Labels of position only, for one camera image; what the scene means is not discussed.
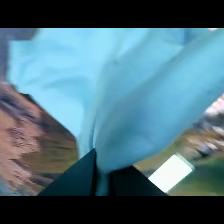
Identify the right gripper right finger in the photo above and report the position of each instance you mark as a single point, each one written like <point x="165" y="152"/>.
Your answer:
<point x="133" y="183"/>

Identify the pale blue garment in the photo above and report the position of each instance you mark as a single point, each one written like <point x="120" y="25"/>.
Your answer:
<point x="133" y="100"/>

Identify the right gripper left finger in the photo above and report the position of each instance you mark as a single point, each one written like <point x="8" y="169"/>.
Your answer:
<point x="78" y="180"/>

